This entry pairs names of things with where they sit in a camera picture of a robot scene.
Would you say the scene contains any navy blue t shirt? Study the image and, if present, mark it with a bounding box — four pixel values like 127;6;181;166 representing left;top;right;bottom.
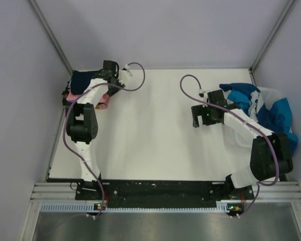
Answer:
70;70;99;95

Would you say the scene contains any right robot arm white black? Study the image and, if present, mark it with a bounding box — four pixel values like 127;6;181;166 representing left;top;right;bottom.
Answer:
191;90;293;199

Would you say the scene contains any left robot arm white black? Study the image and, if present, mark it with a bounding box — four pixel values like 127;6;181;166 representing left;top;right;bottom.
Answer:
66;60;125;182

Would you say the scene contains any stack of folded shirts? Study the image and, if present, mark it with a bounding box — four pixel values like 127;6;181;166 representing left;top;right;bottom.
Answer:
62;71;110;109

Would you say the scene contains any pink folded t shirt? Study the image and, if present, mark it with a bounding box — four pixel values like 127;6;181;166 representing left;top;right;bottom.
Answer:
66;92;110;109

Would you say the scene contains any white plastic laundry basket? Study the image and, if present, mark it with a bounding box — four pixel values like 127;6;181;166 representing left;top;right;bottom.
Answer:
234;86;291;150

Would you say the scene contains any blue white t shirt pile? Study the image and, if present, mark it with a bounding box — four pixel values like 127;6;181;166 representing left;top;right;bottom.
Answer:
219;83;298;155

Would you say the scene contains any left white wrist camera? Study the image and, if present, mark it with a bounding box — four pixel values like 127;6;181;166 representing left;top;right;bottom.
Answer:
121;64;133;79

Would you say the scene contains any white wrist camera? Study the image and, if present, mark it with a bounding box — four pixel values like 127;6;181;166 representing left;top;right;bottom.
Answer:
121;64;133;79
198;88;210;100

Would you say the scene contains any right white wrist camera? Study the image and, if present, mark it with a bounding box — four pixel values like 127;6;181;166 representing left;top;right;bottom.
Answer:
198;88;210;100

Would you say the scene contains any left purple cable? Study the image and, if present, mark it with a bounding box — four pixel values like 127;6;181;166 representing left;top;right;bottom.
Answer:
62;62;145;218

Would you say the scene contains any purple cable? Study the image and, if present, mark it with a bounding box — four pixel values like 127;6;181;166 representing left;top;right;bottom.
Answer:
179;74;279;218
62;62;145;218

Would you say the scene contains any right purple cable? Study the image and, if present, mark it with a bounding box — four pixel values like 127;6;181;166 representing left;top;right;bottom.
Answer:
179;74;279;218

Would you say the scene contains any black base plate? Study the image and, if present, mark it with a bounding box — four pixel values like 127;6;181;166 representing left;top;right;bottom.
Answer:
75;180;253;208

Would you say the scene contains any grey slotted cable duct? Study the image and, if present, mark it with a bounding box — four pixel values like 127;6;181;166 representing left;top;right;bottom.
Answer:
40;201;230;214

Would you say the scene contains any aluminium frame rail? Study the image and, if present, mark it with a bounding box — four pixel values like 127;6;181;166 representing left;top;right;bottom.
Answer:
30;182;301;203

